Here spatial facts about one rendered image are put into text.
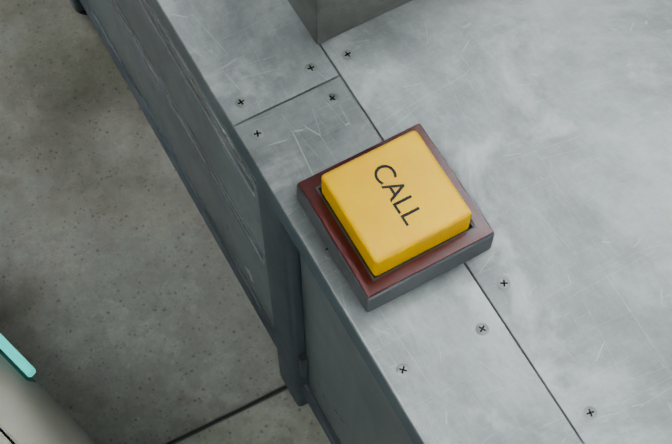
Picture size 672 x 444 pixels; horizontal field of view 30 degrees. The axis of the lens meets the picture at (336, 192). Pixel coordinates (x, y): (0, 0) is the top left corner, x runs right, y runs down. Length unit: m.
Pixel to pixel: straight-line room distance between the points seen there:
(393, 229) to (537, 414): 0.12
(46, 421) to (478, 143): 0.64
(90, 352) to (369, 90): 0.87
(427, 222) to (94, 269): 0.97
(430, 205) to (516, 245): 0.06
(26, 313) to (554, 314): 0.99
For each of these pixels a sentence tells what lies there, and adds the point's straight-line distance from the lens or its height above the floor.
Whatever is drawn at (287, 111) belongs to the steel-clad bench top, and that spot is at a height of 0.80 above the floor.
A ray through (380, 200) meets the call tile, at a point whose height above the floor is 0.84.
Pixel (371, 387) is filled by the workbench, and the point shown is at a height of 0.42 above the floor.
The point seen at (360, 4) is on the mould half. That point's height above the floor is 0.82.
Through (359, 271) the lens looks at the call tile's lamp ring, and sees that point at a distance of 0.67.
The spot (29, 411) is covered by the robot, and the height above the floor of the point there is 0.27.
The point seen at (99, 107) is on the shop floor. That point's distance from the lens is 1.70.
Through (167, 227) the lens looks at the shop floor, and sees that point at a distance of 1.60.
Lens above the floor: 1.43
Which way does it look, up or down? 63 degrees down
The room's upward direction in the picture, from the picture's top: straight up
